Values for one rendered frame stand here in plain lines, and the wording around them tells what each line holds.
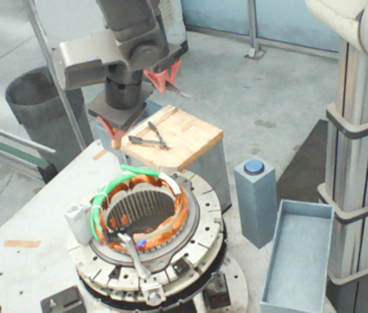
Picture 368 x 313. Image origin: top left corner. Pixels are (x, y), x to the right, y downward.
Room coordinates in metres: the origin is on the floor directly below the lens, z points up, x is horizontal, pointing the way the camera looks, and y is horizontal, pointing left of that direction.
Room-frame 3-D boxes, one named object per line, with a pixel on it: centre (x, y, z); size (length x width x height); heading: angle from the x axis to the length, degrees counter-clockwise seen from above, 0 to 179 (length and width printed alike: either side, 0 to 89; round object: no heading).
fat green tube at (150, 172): (0.74, 0.09, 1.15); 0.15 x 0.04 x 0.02; 44
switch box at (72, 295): (0.70, 0.39, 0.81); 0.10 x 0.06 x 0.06; 106
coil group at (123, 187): (0.73, 0.18, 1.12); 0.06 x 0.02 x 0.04; 134
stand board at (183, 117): (0.96, 0.05, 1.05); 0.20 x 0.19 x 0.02; 39
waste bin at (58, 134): (2.22, 0.71, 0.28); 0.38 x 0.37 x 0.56; 139
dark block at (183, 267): (0.54, 0.06, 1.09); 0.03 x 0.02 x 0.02; 121
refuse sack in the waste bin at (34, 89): (2.22, 0.71, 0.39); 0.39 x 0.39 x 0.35
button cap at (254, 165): (0.82, -0.13, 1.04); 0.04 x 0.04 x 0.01
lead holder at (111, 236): (0.55, 0.15, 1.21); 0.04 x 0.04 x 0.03; 44
